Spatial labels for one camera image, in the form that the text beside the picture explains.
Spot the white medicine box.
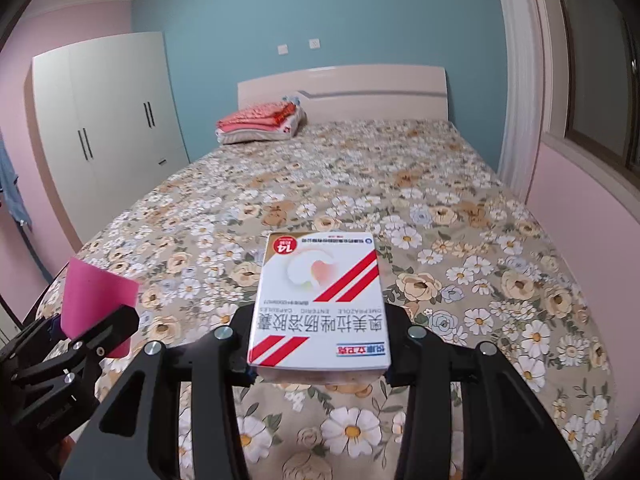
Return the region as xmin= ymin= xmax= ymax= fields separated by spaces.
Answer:
xmin=247 ymin=231 xmax=392 ymax=385

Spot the folded red blanket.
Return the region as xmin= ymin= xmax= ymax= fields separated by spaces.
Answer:
xmin=217 ymin=101 xmax=297 ymax=132

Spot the dark window frame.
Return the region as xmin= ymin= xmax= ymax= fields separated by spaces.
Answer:
xmin=560 ymin=0 xmax=639 ymax=186

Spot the white curtain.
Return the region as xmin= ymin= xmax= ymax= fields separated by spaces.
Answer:
xmin=498 ymin=0 xmax=549 ymax=202

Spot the white wardrobe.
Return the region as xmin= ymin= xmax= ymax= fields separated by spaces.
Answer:
xmin=25 ymin=32 xmax=189 ymax=248

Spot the floral bed cover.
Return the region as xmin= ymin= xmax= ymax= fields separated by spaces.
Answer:
xmin=34 ymin=117 xmax=622 ymax=480

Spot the black coat rack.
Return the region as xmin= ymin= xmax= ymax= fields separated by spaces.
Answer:
xmin=15 ymin=221 xmax=53 ymax=285

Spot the blue hanging towel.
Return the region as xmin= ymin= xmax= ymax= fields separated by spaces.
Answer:
xmin=0 ymin=139 xmax=32 ymax=228

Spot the cream bed headboard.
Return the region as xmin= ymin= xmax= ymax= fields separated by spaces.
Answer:
xmin=238 ymin=64 xmax=449 ymax=124

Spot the pink plastic cup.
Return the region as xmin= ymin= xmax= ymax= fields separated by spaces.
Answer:
xmin=61 ymin=258 xmax=139 ymax=341

